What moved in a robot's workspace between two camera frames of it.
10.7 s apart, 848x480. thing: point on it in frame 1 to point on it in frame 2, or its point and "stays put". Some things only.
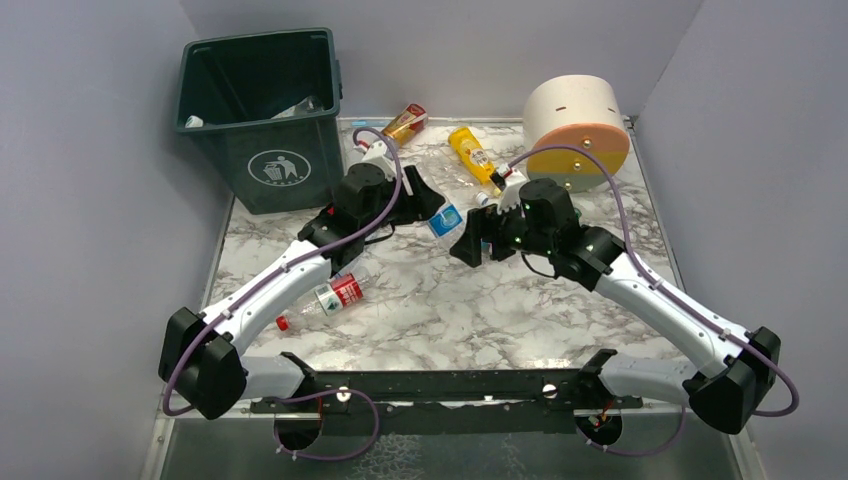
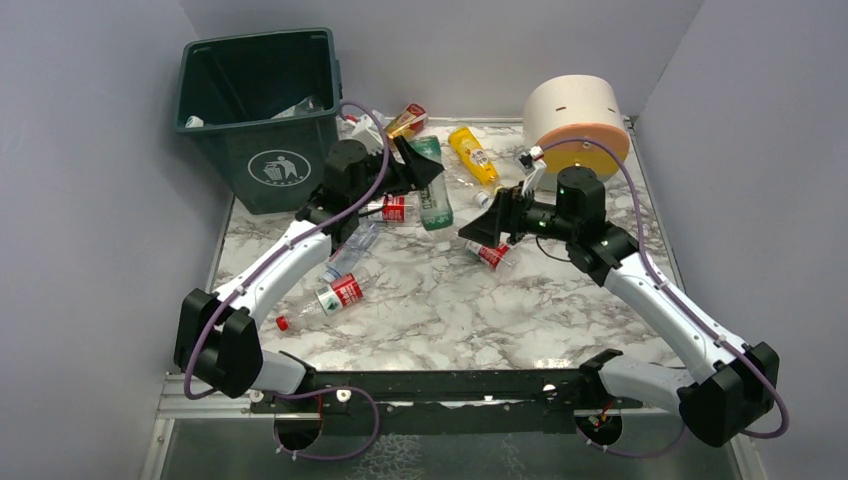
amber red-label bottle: [406, 123] stays put
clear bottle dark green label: [311, 104] stays put
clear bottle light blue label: [194, 121] stays put
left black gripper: [411, 201] to [398, 174]
